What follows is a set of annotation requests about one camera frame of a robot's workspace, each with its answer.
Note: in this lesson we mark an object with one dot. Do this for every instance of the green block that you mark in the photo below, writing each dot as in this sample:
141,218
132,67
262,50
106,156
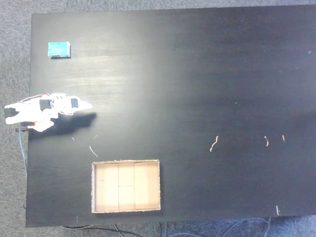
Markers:
59,50

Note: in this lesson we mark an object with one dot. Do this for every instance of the shallow cardboard box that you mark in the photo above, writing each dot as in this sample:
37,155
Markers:
126,186

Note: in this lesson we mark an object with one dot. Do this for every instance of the long cardboard scrap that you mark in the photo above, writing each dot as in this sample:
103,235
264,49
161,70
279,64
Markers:
93,151

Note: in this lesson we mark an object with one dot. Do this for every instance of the curved cardboard scrap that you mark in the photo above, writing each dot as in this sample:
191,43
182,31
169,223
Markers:
213,143

